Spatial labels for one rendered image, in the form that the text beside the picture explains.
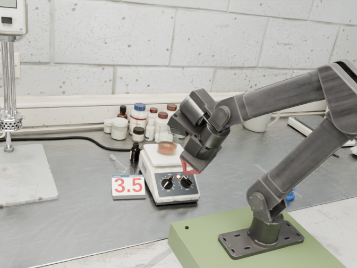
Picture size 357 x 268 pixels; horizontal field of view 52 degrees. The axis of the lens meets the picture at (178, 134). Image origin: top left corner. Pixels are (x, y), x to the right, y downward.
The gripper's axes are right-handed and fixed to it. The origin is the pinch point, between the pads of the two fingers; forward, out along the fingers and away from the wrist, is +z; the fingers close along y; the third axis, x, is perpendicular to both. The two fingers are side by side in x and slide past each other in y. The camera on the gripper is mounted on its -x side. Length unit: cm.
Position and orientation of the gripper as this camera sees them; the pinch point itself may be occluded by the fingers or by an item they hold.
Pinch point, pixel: (189, 167)
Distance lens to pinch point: 97.5
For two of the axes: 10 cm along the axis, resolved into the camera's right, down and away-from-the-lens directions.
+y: -5.8, 5.4, -6.1
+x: 7.6, 6.4, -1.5
